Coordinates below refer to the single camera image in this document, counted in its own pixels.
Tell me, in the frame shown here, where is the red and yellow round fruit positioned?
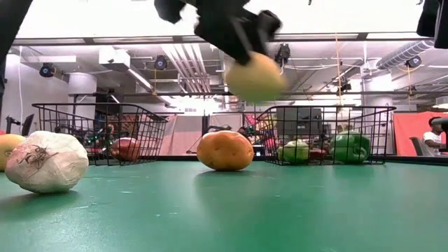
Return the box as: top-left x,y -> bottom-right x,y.
0,133 -> 27,173

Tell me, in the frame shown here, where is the orange potato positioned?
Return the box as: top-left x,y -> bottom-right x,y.
196,129 -> 256,172

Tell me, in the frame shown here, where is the black round ceiling spotlight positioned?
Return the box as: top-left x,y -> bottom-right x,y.
38,62 -> 56,78
405,55 -> 423,69
153,55 -> 169,71

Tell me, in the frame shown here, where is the white ceiling air unit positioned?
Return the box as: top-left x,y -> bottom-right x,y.
98,47 -> 131,73

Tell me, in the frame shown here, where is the orange-red cloth partition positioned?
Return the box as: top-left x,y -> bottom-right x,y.
392,111 -> 448,158

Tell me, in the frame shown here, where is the green bell pepper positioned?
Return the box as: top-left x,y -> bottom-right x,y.
329,131 -> 371,165

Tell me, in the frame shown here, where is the silver ribbed air duct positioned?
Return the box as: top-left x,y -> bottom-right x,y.
376,40 -> 426,70

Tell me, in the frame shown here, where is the yellow lemon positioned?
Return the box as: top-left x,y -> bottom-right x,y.
224,51 -> 287,104

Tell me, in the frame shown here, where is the green chayote squash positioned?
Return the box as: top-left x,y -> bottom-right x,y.
277,139 -> 311,165

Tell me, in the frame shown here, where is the black table frame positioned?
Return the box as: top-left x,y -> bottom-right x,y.
85,155 -> 448,165

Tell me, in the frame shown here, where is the black wire basket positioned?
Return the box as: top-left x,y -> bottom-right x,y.
31,103 -> 169,167
256,105 -> 398,167

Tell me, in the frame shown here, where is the black bracket stand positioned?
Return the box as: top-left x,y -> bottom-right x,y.
432,117 -> 448,152

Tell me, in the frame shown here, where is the overhead light bar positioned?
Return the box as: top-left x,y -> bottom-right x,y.
12,31 -> 424,46

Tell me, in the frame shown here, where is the white curtain panel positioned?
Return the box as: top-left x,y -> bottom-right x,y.
209,113 -> 244,133

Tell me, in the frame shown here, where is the yellow hanging rope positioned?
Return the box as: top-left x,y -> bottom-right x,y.
334,33 -> 344,106

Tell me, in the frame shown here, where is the grey office chair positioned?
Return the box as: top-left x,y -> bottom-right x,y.
409,136 -> 424,158

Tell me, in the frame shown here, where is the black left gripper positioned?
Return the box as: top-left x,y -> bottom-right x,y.
193,0 -> 284,67

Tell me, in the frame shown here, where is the black monitor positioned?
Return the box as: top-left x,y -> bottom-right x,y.
20,113 -> 36,137

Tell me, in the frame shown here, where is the green table mat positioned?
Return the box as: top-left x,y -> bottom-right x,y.
0,160 -> 448,252

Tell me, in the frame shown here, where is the white garlic bulb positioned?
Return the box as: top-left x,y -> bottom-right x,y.
4,131 -> 90,195

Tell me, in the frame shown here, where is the black hanging ceiling device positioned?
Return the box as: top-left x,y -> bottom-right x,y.
274,43 -> 292,73

